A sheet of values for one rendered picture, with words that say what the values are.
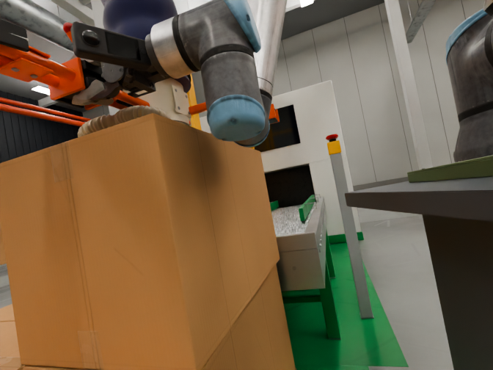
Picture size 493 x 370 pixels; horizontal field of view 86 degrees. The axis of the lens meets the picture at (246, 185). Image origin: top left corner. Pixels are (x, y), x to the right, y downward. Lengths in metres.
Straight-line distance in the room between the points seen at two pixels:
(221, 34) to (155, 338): 0.47
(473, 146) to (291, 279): 0.72
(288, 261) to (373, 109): 9.35
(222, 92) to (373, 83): 10.08
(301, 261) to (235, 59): 0.81
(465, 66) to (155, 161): 0.61
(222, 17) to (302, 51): 10.48
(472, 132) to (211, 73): 0.51
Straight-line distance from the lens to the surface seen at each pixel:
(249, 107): 0.40
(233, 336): 0.60
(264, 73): 0.57
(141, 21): 0.85
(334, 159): 1.57
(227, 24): 0.46
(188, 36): 0.48
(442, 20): 11.47
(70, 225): 0.56
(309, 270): 1.07
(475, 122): 0.68
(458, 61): 0.72
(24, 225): 0.66
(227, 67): 0.42
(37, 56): 0.58
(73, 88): 0.61
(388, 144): 10.06
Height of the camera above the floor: 0.80
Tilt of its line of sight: 2 degrees up
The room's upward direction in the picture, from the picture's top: 10 degrees counter-clockwise
